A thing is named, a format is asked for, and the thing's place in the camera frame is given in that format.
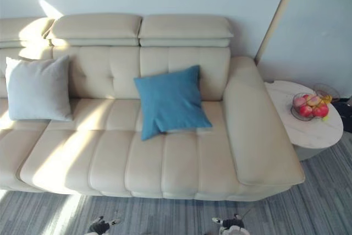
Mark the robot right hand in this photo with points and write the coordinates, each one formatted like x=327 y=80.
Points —
x=232 y=222

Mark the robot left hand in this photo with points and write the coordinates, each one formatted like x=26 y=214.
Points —
x=99 y=226

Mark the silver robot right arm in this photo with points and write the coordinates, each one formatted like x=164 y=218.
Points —
x=236 y=230

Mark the cream leather sofa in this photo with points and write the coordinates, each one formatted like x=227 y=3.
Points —
x=176 y=158

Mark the white marble round side table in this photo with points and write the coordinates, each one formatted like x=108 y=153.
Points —
x=316 y=136

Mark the clear glass fruit bowl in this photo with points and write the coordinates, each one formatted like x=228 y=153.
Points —
x=298 y=115

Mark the red apple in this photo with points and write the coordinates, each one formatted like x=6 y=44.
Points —
x=321 y=110
x=305 y=110

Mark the blue square cushion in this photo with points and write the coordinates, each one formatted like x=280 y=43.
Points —
x=171 y=101

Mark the pink peach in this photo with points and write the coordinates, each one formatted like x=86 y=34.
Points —
x=299 y=100

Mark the yellow-pink fruit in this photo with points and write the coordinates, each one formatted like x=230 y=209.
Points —
x=312 y=100

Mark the light grey square cushion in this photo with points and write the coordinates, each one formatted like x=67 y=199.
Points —
x=37 y=89

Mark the black object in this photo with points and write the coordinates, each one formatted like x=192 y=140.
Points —
x=345 y=116

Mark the yellow banana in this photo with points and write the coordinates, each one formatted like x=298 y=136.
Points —
x=327 y=98

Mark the cream leather sofa headrest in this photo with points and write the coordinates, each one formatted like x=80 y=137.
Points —
x=16 y=30
x=184 y=28
x=94 y=27

